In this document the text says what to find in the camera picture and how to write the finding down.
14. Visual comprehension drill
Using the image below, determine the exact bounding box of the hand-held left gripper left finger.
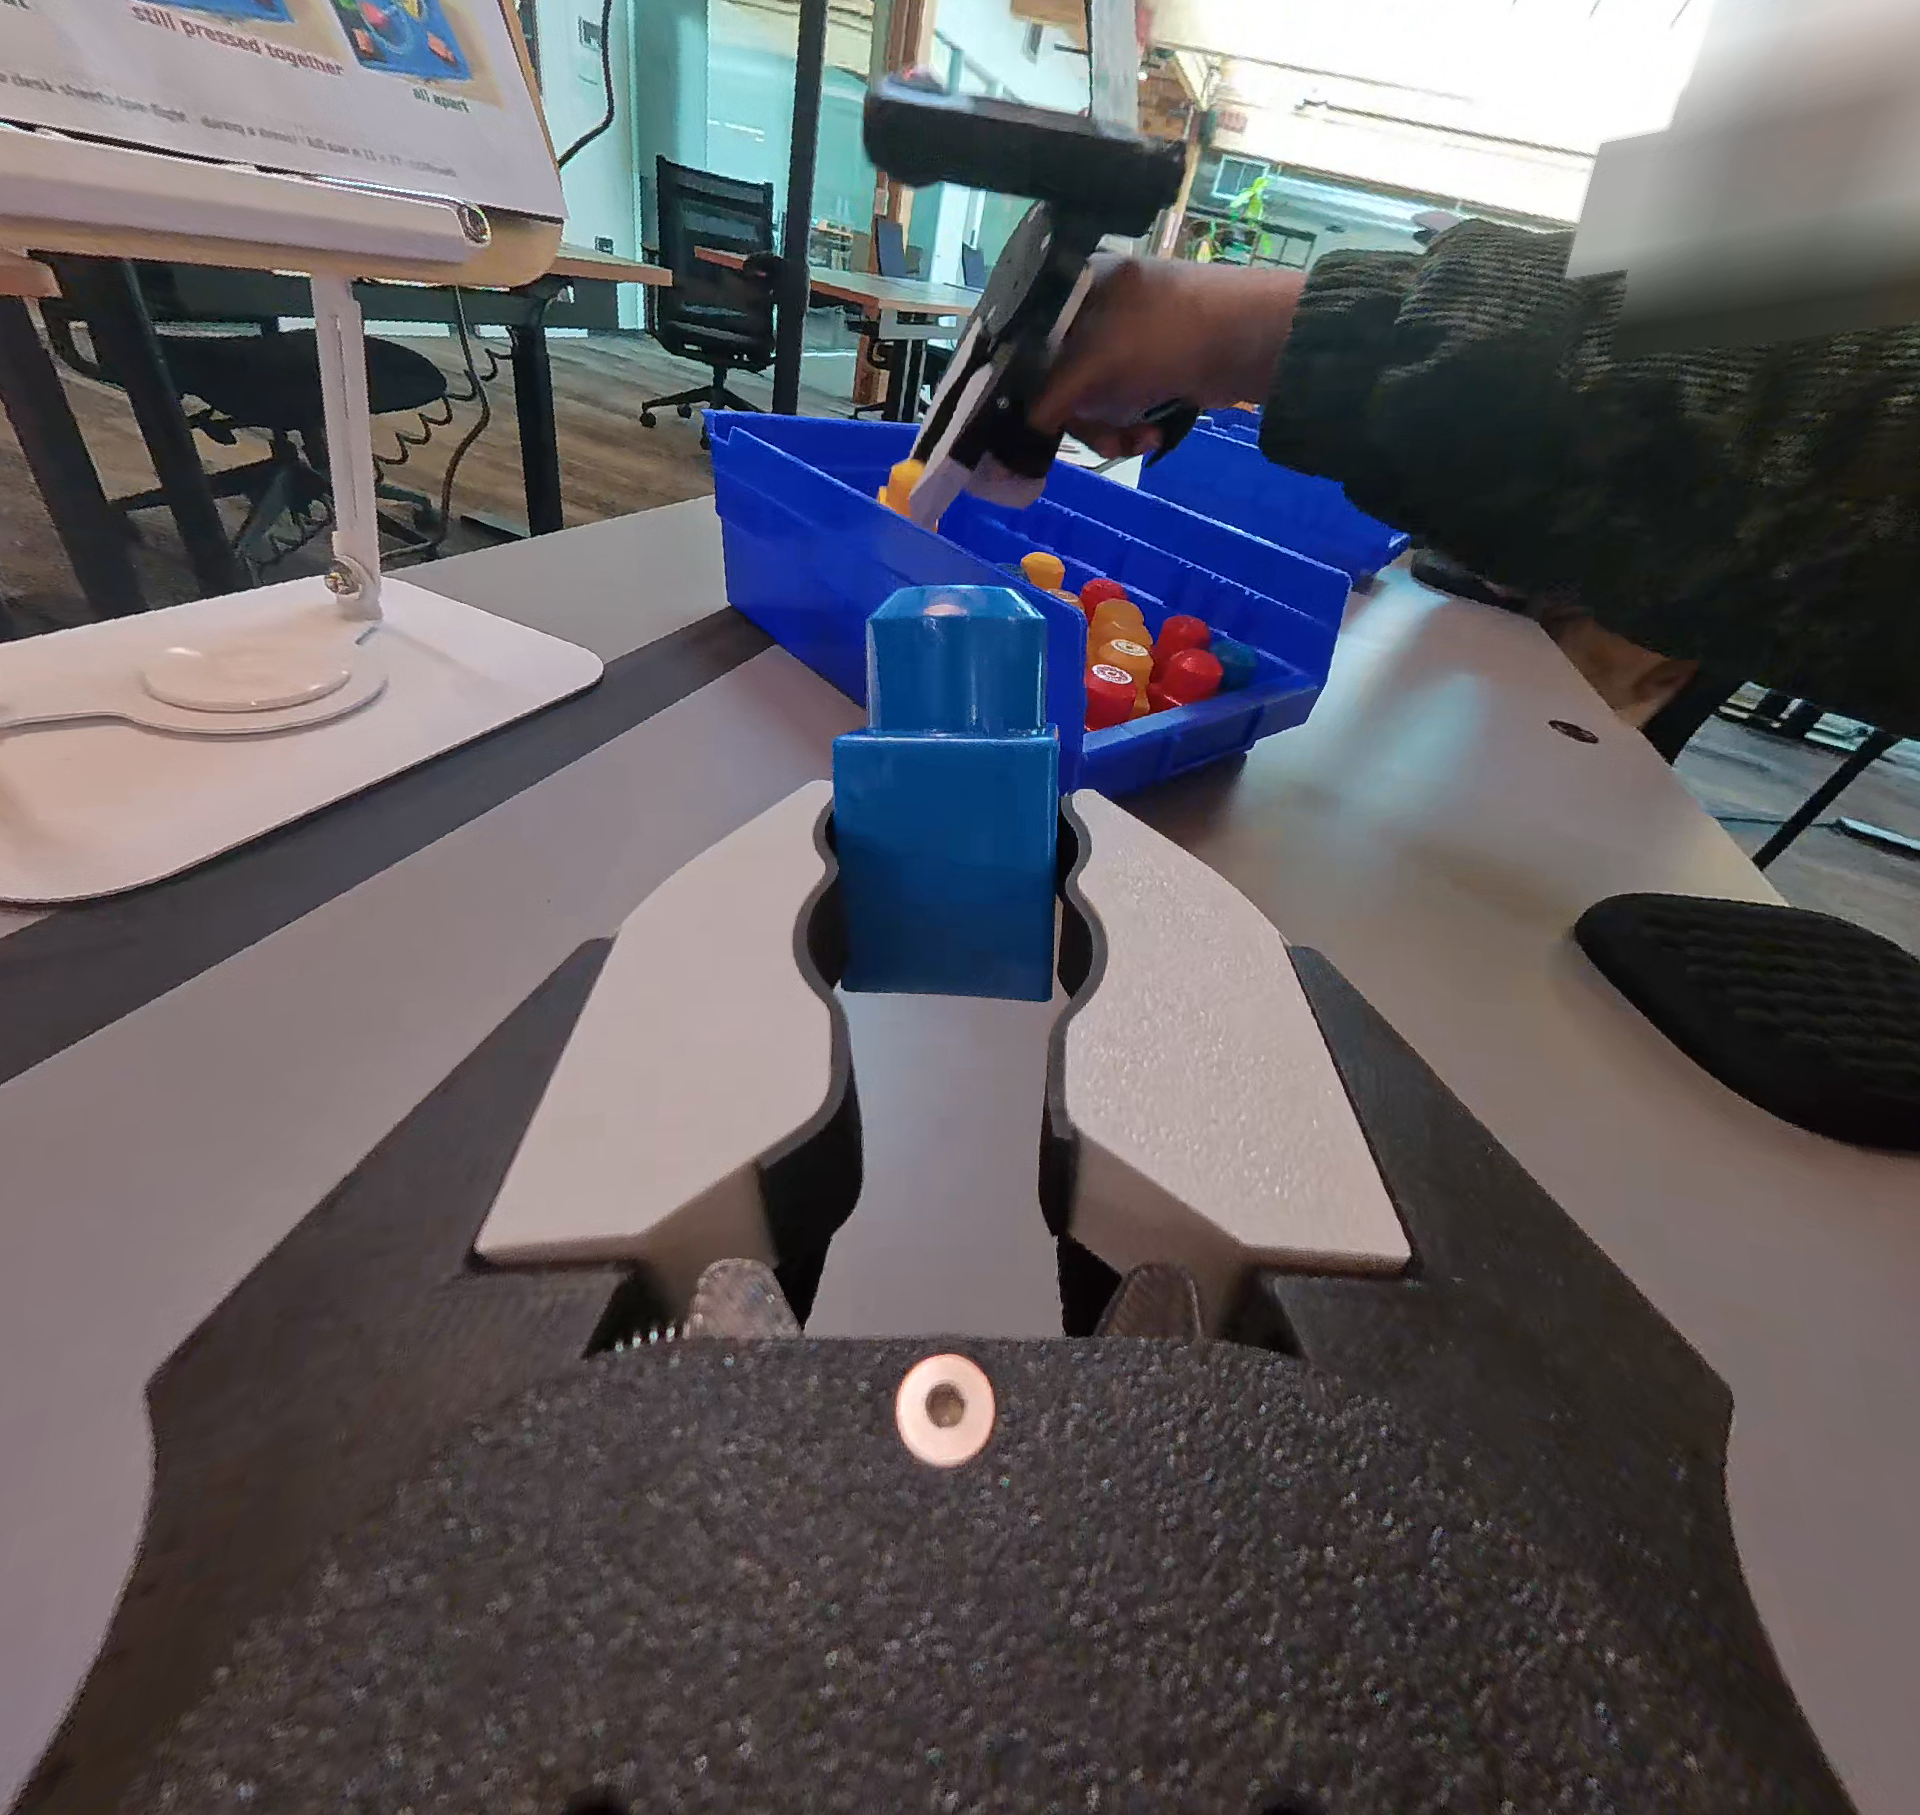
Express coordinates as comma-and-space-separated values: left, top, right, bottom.
467, 781, 865, 1323

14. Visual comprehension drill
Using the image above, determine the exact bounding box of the wooden pillar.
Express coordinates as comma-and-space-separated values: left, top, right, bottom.
855, 0, 964, 409

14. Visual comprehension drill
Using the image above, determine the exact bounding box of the wooden office table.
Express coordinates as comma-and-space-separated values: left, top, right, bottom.
451, 246, 674, 533
697, 249, 985, 415

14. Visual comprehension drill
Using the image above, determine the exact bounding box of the black stand pole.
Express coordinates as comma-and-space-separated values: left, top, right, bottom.
768, 0, 841, 415

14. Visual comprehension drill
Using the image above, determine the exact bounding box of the black office chair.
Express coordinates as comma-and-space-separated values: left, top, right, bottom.
45, 257, 454, 602
642, 155, 782, 429

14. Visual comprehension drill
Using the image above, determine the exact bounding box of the blue mega block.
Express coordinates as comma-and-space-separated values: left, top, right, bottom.
832, 584, 1064, 1006

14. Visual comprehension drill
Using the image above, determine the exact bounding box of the printed instruction sheet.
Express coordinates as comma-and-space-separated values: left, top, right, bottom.
0, 0, 569, 217

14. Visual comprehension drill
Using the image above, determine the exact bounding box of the pile of mega blocks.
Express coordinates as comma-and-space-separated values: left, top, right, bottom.
1017, 553, 1262, 733

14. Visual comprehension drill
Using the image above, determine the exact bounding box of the blue plastic bin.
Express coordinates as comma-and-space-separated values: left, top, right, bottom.
1138, 409, 1412, 590
703, 409, 1350, 797

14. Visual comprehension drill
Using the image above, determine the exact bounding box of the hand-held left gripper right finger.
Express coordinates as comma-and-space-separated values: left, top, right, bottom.
1043, 788, 1420, 1320

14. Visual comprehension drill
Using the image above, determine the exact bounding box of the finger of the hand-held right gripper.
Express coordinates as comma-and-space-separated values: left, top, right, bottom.
900, 342, 1004, 529

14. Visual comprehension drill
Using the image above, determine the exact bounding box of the person's right forearm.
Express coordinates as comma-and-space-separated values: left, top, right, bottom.
1262, 217, 1920, 736

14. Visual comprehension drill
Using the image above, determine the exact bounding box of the person's right hand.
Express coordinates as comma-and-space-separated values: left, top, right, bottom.
1038, 255, 1308, 459

